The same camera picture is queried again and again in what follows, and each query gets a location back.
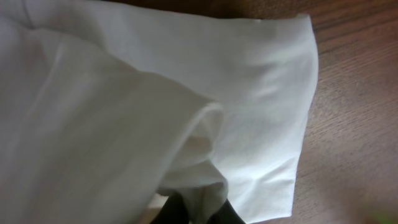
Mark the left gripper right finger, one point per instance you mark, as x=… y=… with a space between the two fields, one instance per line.
x=226 y=215

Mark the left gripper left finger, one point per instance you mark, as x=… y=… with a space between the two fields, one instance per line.
x=173 y=212

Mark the white t-shirt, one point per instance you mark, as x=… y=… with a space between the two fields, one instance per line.
x=105 y=105

